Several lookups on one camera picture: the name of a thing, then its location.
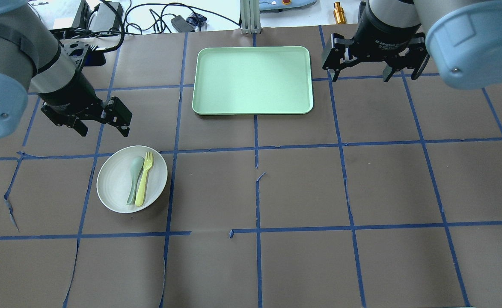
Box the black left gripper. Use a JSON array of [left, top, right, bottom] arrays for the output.
[[39, 71, 133, 138]]

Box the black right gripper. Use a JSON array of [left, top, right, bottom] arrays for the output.
[[322, 4, 430, 82]]

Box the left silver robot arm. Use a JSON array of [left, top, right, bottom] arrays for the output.
[[0, 0, 133, 139]]

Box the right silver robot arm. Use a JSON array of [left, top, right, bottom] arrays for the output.
[[322, 0, 502, 89]]

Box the yellow plastic fork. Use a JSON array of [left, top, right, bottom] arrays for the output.
[[134, 151, 154, 207]]

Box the brass cylinder fitting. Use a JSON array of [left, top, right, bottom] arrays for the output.
[[333, 2, 348, 24]]

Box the pale green plastic spoon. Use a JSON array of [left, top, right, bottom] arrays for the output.
[[126, 157, 145, 206]]

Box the mint green tray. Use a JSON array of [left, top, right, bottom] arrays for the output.
[[192, 46, 314, 116]]

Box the black power adapter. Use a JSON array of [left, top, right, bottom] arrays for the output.
[[170, 15, 195, 33]]

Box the aluminium frame post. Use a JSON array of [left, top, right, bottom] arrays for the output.
[[240, 0, 262, 34]]

